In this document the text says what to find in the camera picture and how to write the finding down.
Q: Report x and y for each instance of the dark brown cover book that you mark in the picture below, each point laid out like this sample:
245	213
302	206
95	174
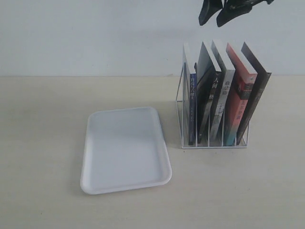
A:
263	75

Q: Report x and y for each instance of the white plastic tray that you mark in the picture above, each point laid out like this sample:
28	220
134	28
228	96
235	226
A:
124	150

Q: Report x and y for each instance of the white wire book rack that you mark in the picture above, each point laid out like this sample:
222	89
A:
206	142

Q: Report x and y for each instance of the black cover book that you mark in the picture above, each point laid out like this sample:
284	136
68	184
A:
209	72

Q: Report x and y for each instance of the blue spine book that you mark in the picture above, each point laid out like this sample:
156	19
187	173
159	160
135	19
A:
190	84

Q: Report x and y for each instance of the red orange spine book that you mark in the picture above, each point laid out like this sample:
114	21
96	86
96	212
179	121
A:
241	87

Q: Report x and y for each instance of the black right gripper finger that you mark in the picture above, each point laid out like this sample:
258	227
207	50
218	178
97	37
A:
233	9
209	8

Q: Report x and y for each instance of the grey white spine book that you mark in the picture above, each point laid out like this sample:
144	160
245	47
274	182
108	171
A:
224	85

